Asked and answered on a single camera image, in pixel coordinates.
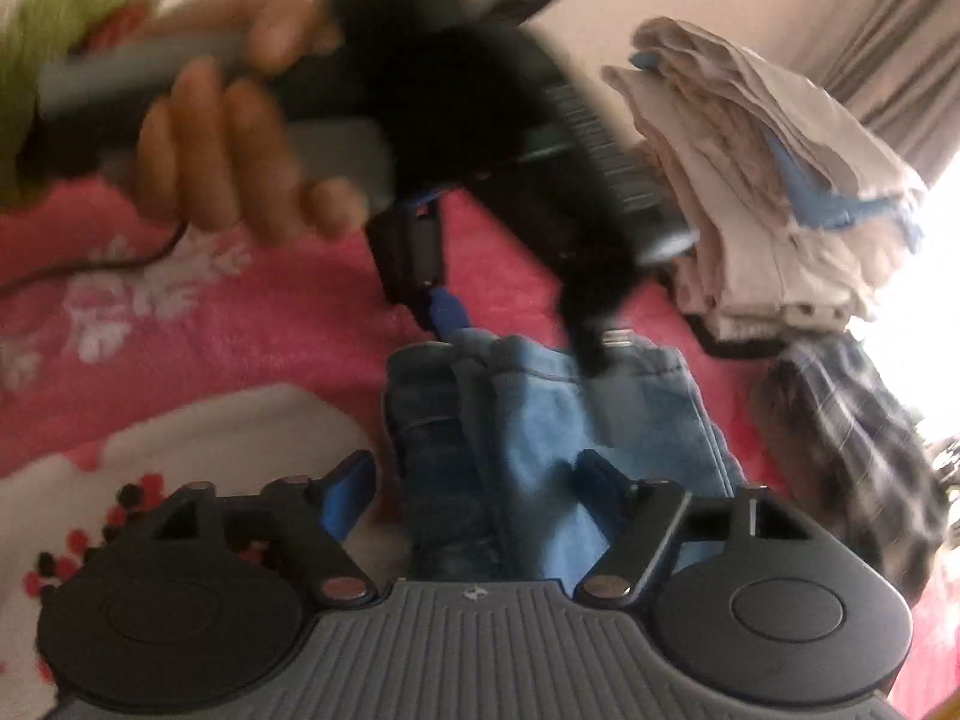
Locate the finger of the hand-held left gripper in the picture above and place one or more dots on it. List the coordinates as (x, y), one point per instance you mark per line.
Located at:
(592, 315)
(409, 255)

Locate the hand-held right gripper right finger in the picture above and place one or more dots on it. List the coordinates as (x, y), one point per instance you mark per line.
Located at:
(607, 491)

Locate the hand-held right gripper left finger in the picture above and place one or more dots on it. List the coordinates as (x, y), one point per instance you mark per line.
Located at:
(349, 495)

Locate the blue denim jeans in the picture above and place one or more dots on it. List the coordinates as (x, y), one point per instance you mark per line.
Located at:
(525, 427)

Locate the stack of white folded clothes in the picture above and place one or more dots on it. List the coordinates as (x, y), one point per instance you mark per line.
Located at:
(750, 165)

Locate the person's left hand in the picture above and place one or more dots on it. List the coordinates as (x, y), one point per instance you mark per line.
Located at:
(202, 165)

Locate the red floral blanket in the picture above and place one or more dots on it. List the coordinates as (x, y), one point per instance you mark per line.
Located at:
(225, 330)

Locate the grey plaid shirt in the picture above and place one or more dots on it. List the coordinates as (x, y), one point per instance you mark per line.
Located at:
(840, 427)

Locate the beige curtain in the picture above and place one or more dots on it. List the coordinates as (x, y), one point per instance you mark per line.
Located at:
(900, 52)

